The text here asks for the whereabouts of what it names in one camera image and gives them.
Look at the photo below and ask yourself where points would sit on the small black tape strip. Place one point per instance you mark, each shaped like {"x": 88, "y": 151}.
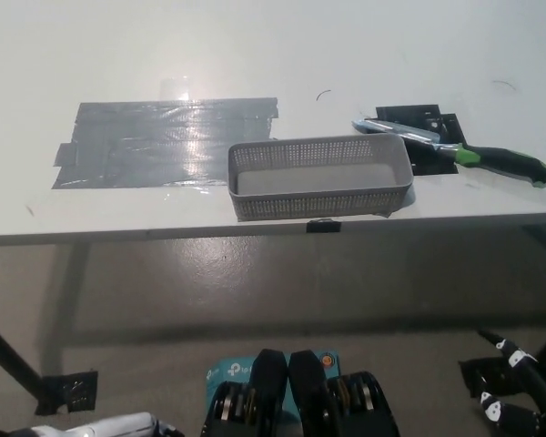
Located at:
{"x": 324, "y": 226}

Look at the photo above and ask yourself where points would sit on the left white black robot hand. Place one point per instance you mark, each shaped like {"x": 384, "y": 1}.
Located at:
{"x": 114, "y": 425}

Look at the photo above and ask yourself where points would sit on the black robot body blocks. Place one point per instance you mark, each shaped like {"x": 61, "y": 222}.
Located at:
{"x": 302, "y": 409}

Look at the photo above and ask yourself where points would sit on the black floor tape patch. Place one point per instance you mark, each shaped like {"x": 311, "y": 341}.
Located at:
{"x": 475, "y": 373}
{"x": 75, "y": 391}

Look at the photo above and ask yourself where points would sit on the grey duct tape patch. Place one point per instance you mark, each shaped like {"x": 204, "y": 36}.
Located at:
{"x": 150, "y": 145}

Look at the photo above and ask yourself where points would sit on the grey perforated plastic basket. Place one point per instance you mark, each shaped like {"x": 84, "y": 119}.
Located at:
{"x": 307, "y": 184}

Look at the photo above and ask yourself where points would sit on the teal tp-link box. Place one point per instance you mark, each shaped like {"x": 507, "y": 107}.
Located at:
{"x": 229, "y": 371}

